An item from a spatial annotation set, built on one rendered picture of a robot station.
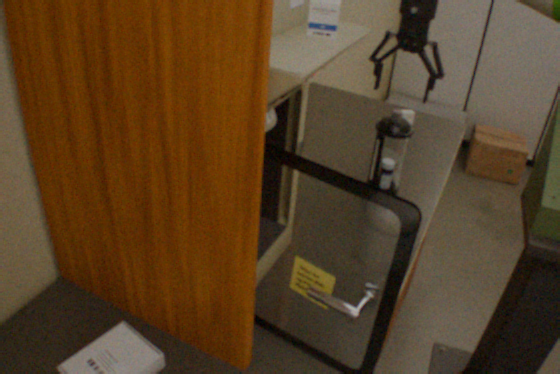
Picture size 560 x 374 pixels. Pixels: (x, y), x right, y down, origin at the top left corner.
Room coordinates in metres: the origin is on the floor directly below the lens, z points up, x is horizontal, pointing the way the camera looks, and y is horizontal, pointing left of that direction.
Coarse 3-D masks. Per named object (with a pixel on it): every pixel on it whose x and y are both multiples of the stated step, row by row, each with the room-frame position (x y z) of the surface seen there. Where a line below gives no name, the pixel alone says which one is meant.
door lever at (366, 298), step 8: (312, 288) 0.54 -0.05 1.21; (312, 296) 0.53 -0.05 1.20; (320, 296) 0.53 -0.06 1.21; (328, 296) 0.53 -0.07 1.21; (360, 296) 0.54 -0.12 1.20; (368, 296) 0.54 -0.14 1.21; (328, 304) 0.52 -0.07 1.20; (336, 304) 0.51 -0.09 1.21; (344, 304) 0.51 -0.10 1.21; (360, 304) 0.52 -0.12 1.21; (368, 304) 0.53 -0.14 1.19; (344, 312) 0.50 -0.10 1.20; (352, 312) 0.50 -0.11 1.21; (360, 312) 0.50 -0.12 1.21; (352, 320) 0.49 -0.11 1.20
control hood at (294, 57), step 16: (288, 32) 0.83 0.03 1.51; (304, 32) 0.84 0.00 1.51; (352, 32) 0.88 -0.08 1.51; (368, 32) 0.90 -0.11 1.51; (272, 48) 0.73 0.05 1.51; (288, 48) 0.74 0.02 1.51; (304, 48) 0.75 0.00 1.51; (320, 48) 0.76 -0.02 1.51; (336, 48) 0.77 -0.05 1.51; (272, 64) 0.66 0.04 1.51; (288, 64) 0.67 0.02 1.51; (304, 64) 0.68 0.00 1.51; (320, 64) 0.69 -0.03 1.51; (272, 80) 0.65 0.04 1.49; (288, 80) 0.64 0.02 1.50; (304, 80) 0.64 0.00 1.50; (272, 96) 0.65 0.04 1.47
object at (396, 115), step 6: (396, 114) 1.23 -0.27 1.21; (402, 114) 1.23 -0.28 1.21; (384, 120) 1.23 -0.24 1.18; (390, 120) 1.24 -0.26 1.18; (396, 120) 1.22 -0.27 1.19; (402, 120) 1.25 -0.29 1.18; (384, 126) 1.21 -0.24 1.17; (390, 126) 1.20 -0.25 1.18; (396, 126) 1.20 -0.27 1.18; (402, 126) 1.21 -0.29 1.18; (408, 126) 1.22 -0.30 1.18; (402, 132) 1.20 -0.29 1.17
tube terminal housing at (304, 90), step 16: (288, 0) 0.84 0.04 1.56; (304, 0) 0.91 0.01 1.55; (288, 16) 0.85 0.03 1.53; (304, 16) 0.91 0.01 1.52; (272, 32) 0.80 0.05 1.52; (288, 96) 0.87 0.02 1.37; (304, 96) 0.95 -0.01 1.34; (304, 112) 0.96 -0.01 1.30; (288, 128) 0.96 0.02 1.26; (304, 128) 0.97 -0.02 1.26; (288, 144) 0.96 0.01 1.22
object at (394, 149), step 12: (396, 132) 1.19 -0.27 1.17; (408, 132) 1.20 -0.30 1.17; (384, 144) 1.20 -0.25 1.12; (396, 144) 1.19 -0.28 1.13; (384, 156) 1.20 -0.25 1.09; (396, 156) 1.19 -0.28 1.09; (384, 168) 1.19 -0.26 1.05; (396, 168) 1.20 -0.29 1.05; (384, 180) 1.19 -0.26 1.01; (396, 180) 1.20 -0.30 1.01
